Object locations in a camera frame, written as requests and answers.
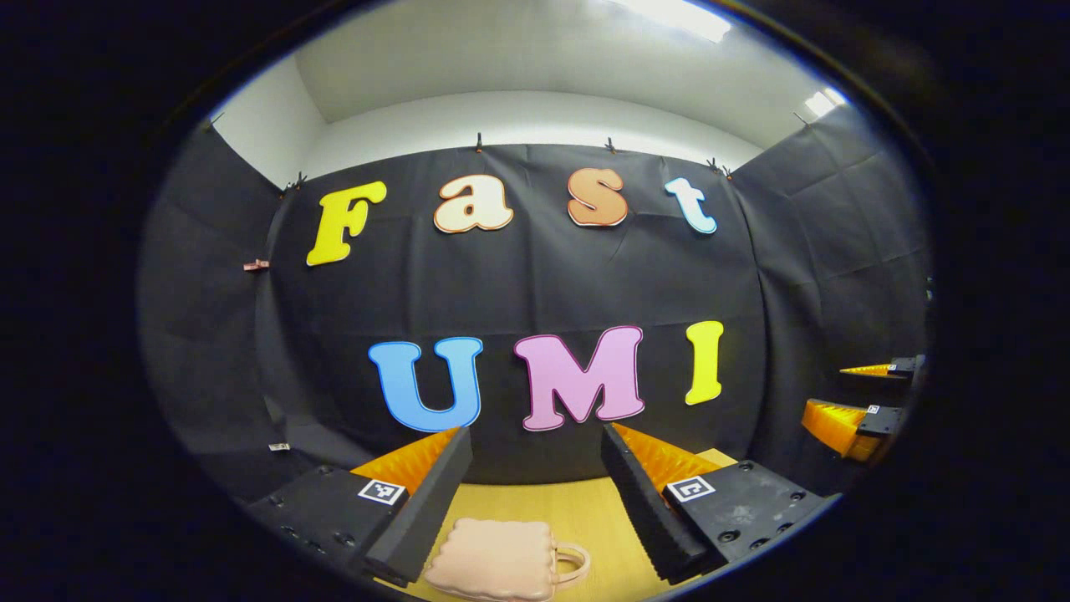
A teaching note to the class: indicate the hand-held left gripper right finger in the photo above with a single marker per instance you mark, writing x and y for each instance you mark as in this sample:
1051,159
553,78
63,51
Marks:
639,512

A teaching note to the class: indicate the black backdrop cloth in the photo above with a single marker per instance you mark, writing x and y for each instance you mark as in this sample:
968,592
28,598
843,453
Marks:
535,276

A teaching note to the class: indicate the small ceiling light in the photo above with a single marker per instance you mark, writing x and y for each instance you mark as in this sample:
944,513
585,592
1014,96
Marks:
823,102

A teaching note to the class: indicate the pink quilted suitcase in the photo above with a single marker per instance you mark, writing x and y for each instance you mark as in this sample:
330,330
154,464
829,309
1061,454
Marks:
493,556

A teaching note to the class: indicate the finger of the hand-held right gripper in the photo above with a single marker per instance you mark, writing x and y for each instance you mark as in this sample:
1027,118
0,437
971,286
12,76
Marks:
903,368
836,426

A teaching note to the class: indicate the copper clip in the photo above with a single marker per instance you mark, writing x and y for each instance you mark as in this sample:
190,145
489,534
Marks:
256,265

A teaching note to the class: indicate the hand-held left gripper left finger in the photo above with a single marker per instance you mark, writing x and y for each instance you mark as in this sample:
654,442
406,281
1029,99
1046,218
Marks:
426,506

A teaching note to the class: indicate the long ceiling light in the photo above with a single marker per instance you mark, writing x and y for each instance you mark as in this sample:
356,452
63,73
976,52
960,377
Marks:
673,17

